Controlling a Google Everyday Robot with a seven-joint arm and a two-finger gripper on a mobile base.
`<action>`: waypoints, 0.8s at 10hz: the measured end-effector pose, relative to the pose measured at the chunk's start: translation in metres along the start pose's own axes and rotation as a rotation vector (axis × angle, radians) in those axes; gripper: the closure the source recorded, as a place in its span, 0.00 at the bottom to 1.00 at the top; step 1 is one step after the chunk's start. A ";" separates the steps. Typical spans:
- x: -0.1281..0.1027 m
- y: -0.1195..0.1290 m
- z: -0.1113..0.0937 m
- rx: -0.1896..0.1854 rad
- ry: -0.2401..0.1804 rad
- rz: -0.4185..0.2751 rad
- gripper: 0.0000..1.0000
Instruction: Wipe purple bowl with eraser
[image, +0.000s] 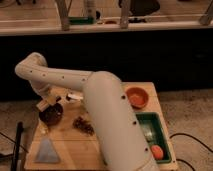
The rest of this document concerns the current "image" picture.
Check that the orange ball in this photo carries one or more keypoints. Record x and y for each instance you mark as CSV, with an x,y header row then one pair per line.
x,y
157,152

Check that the orange bowl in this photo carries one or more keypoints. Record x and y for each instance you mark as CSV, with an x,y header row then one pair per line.
x,y
138,97

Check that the dark brown crumb pile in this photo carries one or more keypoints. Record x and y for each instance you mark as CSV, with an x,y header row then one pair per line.
x,y
83,125

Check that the purple bowl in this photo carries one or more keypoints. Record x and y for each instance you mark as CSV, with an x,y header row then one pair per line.
x,y
52,115

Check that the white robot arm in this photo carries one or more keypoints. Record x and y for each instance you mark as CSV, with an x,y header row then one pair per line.
x,y
120,136

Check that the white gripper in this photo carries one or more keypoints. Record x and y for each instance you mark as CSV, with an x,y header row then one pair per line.
x,y
51,97

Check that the grey triangular cloth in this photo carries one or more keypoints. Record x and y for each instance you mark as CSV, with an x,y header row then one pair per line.
x,y
46,152

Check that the green plastic tray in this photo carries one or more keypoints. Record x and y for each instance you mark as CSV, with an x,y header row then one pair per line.
x,y
153,120

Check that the clear item in tray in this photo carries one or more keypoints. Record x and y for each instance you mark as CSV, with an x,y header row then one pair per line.
x,y
147,130

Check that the black vertical pole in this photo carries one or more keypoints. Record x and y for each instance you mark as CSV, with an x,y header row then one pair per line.
x,y
16,148

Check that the white marker with black cap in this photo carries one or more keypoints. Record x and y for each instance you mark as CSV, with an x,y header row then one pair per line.
x,y
70,96

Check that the beige eraser block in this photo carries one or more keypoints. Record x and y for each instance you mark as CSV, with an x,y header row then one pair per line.
x,y
42,105

